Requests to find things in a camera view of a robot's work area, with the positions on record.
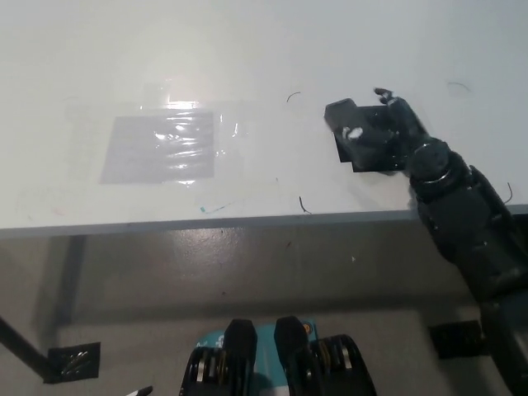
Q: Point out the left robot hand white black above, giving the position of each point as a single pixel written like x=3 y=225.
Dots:
x=142 y=392

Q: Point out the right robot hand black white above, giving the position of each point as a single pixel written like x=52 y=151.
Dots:
x=406 y=119

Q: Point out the dark grey whiteboard eraser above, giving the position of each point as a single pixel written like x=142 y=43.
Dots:
x=344 y=113

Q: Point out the robot body black teal blocks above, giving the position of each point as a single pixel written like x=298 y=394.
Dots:
x=241 y=354

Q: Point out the black stepped tape patch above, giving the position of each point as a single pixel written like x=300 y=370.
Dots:
x=345 y=154

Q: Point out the black diagonal table leg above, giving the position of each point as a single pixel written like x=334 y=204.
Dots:
x=20 y=344

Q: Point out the grey vertical table leg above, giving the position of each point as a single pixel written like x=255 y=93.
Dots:
x=72 y=280

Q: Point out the clear plastic film sheet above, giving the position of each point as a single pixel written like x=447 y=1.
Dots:
x=235 y=140

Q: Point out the grey rectangular paper patch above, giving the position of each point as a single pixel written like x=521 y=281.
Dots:
x=132 y=152

